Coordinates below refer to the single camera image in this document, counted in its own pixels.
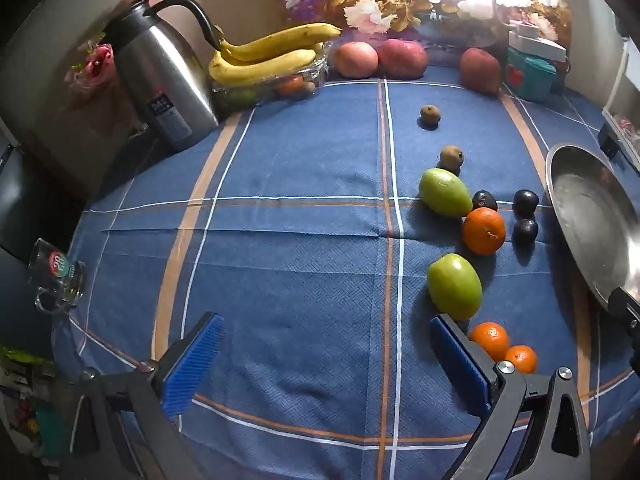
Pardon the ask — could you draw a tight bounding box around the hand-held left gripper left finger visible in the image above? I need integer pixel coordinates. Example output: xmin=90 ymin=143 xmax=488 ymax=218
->
xmin=70 ymin=311 xmax=226 ymax=480

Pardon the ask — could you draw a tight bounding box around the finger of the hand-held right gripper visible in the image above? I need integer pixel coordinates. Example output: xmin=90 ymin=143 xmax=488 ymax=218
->
xmin=607 ymin=286 xmax=640 ymax=376

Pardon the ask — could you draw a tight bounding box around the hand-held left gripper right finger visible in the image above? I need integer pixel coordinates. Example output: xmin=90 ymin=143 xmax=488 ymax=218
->
xmin=430 ymin=314 xmax=591 ymax=480

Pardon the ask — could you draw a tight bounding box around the small mandarin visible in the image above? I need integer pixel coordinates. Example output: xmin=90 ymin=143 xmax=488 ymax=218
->
xmin=468 ymin=322 xmax=510 ymax=362
xmin=504 ymin=345 xmax=538 ymax=375

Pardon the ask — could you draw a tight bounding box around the stainless steel basin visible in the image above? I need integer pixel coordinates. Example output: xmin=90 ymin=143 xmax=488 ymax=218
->
xmin=545 ymin=144 xmax=640 ymax=311

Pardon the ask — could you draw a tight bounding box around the large orange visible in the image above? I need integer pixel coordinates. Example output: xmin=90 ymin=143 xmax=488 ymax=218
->
xmin=461 ymin=207 xmax=507 ymax=256

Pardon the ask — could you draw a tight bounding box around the blue plaid tablecloth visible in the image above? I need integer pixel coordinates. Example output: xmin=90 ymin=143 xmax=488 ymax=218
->
xmin=52 ymin=67 xmax=640 ymax=480

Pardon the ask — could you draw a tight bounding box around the glass mug with logo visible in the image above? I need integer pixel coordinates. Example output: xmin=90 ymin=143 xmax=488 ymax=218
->
xmin=27 ymin=239 xmax=87 ymax=315

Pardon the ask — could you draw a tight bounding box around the green printed packet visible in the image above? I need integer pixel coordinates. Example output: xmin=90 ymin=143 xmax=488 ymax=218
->
xmin=0 ymin=345 xmax=66 ymax=456

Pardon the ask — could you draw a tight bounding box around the black power adapter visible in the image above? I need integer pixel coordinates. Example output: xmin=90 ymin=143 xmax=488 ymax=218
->
xmin=598 ymin=124 xmax=623 ymax=158

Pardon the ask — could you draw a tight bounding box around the pink plastic bag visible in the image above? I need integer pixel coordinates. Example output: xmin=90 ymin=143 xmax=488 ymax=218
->
xmin=612 ymin=115 xmax=640 ymax=142

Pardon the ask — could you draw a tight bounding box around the teal plastic box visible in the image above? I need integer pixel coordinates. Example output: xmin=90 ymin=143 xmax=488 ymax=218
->
xmin=506 ymin=45 xmax=557 ymax=102

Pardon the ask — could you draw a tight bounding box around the clear plastic fruit tray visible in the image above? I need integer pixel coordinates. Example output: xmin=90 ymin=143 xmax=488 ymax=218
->
xmin=212 ymin=42 xmax=331 ymax=111

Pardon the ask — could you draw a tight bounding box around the large dark red apple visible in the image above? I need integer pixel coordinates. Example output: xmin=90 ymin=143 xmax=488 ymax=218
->
xmin=460 ymin=48 xmax=502 ymax=94

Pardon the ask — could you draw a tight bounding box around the steel electric kettle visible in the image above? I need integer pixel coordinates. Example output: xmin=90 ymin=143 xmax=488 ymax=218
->
xmin=102 ymin=0 xmax=223 ymax=152

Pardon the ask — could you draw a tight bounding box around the small orange fruit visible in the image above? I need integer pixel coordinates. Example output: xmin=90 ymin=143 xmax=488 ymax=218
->
xmin=277 ymin=75 xmax=306 ymax=97

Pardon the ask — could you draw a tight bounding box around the yellow banana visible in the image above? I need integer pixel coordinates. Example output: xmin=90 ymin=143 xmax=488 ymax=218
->
xmin=208 ymin=49 xmax=317 ymax=86
xmin=220 ymin=23 xmax=343 ymax=63

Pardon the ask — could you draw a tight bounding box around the pink artificial flower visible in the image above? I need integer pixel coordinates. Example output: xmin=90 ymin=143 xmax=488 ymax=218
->
xmin=65 ymin=42 xmax=116 ymax=93

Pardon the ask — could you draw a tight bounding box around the pale red apple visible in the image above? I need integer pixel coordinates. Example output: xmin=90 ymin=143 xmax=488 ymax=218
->
xmin=333 ymin=41 xmax=379 ymax=79

